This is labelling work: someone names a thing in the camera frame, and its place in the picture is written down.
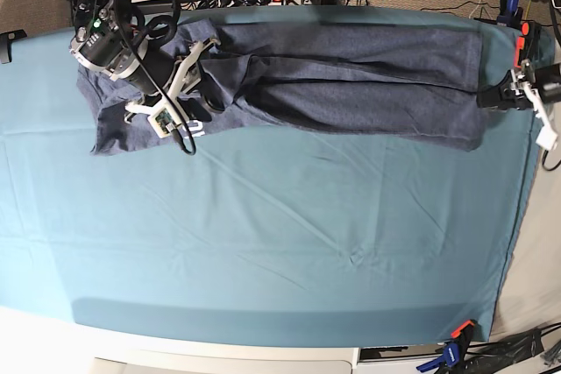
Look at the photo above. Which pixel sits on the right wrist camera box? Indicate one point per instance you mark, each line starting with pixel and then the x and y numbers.
pixel 164 122

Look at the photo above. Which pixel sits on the orange black clamp, top right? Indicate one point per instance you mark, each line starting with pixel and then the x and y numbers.
pixel 527 44

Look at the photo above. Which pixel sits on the robot's left gripper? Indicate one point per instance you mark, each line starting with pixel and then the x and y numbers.
pixel 517 83

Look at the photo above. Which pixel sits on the blue orange clamp, bottom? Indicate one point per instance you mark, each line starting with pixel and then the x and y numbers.
pixel 453 352

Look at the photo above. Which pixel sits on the teal table cloth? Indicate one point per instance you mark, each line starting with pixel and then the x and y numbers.
pixel 268 236

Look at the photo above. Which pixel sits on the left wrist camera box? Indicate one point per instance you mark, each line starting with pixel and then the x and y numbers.
pixel 547 139

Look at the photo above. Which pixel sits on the black bracket, left edge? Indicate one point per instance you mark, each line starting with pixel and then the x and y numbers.
pixel 6 41

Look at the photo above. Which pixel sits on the robot's right gripper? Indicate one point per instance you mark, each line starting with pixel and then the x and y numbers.
pixel 159 77

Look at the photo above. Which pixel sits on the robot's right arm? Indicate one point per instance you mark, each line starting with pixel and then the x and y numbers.
pixel 105 31

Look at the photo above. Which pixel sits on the blue clamp, top right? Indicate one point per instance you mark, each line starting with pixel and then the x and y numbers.
pixel 510 14

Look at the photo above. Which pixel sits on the black bag, bottom right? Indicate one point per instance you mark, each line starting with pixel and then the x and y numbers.
pixel 510 350

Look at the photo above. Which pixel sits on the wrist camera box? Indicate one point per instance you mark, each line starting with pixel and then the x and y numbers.
pixel 547 139
pixel 164 122

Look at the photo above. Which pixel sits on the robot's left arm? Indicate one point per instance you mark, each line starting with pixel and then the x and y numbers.
pixel 543 84

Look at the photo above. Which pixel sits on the blue-grey T-shirt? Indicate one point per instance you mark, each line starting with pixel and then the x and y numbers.
pixel 413 82

